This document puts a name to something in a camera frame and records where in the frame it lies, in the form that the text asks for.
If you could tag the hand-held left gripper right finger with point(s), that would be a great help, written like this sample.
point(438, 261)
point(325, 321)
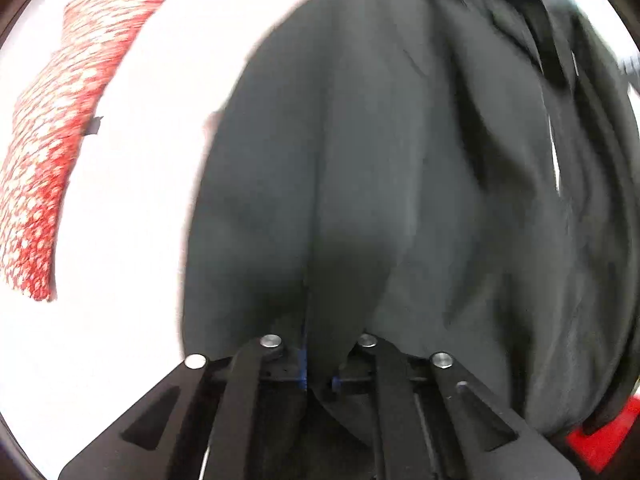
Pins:
point(336, 382)

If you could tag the pale bed sheet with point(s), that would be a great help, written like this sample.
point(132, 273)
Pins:
point(150, 200)

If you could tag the red box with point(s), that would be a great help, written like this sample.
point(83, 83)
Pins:
point(602, 440)

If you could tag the red floral pillow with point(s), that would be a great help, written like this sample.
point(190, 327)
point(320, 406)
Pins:
point(55, 125)

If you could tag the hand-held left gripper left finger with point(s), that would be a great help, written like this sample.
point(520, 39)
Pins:
point(301, 367)

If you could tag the black garment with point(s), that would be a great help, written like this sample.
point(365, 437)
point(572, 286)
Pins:
point(375, 160)

